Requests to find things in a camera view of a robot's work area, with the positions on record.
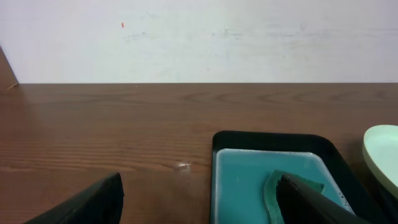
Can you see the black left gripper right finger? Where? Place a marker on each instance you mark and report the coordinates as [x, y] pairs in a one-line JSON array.
[[299, 203]]

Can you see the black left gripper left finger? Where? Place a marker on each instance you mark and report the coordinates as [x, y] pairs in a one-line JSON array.
[[101, 202]]

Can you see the mint green plate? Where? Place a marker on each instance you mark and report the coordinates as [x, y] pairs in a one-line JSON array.
[[380, 155]]

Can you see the black rectangular water tray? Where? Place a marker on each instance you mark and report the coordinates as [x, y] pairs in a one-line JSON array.
[[243, 161]]

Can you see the green yellow sponge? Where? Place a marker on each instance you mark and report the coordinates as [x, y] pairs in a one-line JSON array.
[[270, 198]]

